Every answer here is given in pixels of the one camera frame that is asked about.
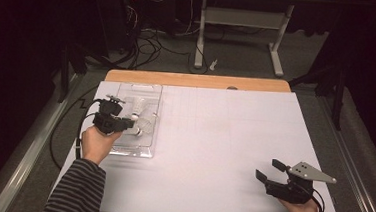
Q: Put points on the aluminium floor rail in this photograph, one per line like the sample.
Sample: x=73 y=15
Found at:
x=29 y=150
x=355 y=171

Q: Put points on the clear plastic tray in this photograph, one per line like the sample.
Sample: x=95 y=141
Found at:
x=146 y=146

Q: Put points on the black computer tower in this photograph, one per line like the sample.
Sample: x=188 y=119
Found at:
x=118 y=17

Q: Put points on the white feather shuttlecock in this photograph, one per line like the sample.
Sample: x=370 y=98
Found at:
x=138 y=105
x=143 y=129
x=154 y=118

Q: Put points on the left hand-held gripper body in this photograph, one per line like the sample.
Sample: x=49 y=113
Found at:
x=108 y=123

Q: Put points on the white table cover sheet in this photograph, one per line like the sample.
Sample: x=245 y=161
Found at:
x=198 y=173

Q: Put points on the small white floor object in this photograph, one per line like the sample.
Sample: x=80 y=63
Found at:
x=213 y=65

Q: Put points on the dark round table grommet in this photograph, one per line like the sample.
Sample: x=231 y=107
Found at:
x=232 y=87

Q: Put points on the white metal stand frame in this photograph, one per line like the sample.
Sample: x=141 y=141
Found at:
x=245 y=18

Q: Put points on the black stand leg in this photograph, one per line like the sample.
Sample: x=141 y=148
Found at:
x=65 y=74
x=338 y=96

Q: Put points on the person's left hand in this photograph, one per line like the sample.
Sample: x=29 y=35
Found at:
x=96 y=144

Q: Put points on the wooden table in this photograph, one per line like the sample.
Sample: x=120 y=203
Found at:
x=194 y=80

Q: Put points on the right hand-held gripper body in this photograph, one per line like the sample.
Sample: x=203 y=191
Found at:
x=290 y=192

